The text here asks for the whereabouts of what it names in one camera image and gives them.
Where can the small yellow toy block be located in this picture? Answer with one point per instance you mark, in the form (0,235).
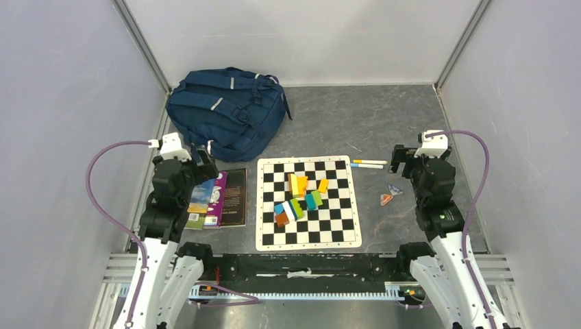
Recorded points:
(323,186)

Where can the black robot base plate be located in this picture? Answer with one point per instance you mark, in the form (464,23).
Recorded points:
(305,273)

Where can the orange triangular card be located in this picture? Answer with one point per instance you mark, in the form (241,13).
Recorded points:
(385,198)

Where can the purple book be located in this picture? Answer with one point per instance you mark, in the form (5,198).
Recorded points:
(215,205)

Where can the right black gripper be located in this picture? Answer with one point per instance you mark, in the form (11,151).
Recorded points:
(401,153)

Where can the black and white chessboard mat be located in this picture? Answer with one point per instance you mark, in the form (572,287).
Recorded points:
(333,225)

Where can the brown orange toy block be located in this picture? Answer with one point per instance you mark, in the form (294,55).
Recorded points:
(282,220)

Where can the blue tipped white marker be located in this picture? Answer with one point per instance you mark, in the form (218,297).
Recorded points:
(367,166)

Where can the yellow tipped white marker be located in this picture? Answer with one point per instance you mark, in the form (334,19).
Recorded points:
(370,162)

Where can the aluminium frame rail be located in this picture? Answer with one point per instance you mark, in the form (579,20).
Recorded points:
(391,292)

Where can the teal toy block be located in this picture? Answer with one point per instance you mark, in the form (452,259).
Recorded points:
(310,202)

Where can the navy blue backpack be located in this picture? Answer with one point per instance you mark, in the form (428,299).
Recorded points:
(234,113)

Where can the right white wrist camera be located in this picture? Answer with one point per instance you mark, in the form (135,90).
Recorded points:
(432,147)

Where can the black hardcover book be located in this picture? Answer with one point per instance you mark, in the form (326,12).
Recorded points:
(235,200)

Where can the light blue toy block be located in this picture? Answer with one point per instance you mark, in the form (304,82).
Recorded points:
(279,209)

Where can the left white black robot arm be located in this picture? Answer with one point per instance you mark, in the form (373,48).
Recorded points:
(166,271)

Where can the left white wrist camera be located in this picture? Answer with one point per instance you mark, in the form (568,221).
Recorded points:
(170,147)

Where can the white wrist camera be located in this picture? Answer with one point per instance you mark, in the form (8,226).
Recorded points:
(432,147)
(170,147)

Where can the blue landscape cover book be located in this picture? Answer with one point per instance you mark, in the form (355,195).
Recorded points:
(198,206)

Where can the yellow green toy block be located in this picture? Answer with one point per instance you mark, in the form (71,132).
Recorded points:
(293,184)

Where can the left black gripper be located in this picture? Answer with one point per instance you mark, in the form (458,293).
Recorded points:
(207,170)

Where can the blue triangular card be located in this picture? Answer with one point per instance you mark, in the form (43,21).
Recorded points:
(394,190)

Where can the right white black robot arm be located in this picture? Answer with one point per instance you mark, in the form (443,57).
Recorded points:
(445,265)

